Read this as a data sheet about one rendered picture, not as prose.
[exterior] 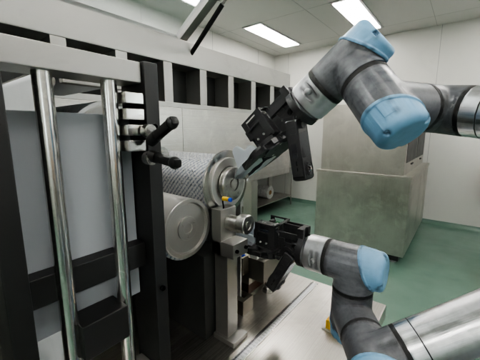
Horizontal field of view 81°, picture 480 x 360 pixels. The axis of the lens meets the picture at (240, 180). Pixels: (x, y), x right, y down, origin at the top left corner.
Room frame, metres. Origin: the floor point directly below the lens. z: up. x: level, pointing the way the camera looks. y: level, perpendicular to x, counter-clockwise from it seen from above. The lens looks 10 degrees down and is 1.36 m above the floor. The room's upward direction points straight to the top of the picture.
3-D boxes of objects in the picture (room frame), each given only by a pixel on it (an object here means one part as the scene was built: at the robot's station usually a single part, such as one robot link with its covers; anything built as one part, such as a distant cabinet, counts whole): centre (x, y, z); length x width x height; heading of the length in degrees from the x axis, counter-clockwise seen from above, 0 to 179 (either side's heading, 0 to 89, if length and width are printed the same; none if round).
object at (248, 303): (0.76, 0.09, 0.92); 0.28 x 0.04 x 0.04; 52
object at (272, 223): (0.61, -0.10, 1.12); 0.12 x 0.08 x 0.09; 52
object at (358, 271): (0.51, -0.22, 1.11); 0.11 x 0.08 x 0.09; 52
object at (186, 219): (0.61, 0.20, 1.18); 0.26 x 0.12 x 0.12; 52
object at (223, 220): (0.58, 0.02, 1.05); 0.06 x 0.05 x 0.31; 52
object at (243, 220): (0.55, -0.01, 1.18); 0.04 x 0.02 x 0.04; 142
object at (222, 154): (0.63, 0.03, 1.25); 0.15 x 0.01 x 0.15; 142
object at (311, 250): (0.56, -0.16, 1.11); 0.08 x 0.05 x 0.08; 142
